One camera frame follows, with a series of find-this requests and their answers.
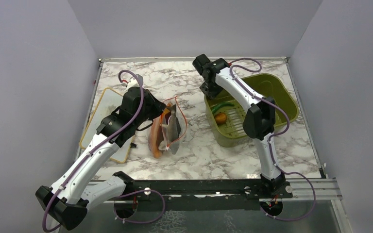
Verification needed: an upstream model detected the clear zip top bag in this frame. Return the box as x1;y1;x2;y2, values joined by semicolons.
147;96;187;159

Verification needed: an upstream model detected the grey toy fish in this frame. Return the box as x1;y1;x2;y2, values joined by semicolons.
161;104;181;154

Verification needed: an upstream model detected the green toy vegetable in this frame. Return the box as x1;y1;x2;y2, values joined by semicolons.
211;102;234;114

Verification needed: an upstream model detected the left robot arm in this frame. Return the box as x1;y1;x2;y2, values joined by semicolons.
35;87;166;233

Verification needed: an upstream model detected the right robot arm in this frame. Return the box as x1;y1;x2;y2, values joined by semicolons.
192;54;288;198

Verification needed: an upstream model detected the white cutting board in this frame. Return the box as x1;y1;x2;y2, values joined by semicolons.
79;88;135;164

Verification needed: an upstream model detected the olive green plastic bin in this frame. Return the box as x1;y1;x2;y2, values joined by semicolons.
204;73;299;148

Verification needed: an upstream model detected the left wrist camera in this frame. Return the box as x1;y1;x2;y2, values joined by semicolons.
122;77;140;91

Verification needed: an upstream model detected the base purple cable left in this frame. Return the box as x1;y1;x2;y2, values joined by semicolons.
113;188;167;225

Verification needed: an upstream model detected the black base frame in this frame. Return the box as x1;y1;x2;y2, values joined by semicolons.
113;171;293;212

